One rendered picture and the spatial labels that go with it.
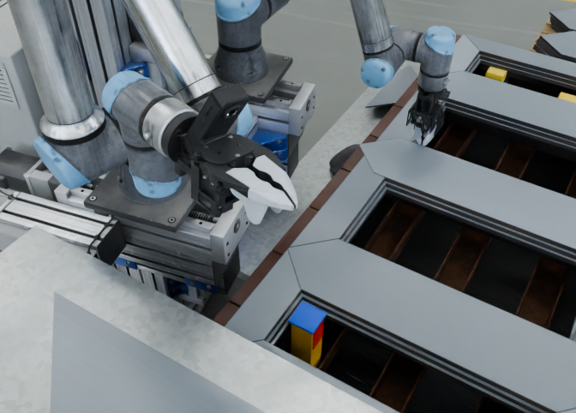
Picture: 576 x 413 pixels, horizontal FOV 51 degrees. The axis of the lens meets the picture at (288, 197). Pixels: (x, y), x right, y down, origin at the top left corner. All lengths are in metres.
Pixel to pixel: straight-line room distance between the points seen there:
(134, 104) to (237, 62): 0.81
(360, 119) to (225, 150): 1.42
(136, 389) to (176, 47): 0.54
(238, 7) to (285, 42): 2.42
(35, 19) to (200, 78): 0.27
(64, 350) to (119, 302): 0.13
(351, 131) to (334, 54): 1.81
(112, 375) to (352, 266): 0.63
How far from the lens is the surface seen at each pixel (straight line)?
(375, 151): 1.75
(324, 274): 1.41
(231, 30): 1.62
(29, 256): 1.29
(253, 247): 1.70
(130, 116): 0.87
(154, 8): 1.01
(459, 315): 1.39
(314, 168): 1.94
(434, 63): 1.59
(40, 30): 1.06
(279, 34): 4.08
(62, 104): 1.13
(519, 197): 1.70
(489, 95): 2.06
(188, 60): 1.00
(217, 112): 0.73
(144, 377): 1.03
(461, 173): 1.72
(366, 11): 1.44
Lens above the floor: 1.94
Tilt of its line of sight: 43 degrees down
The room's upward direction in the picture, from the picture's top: straight up
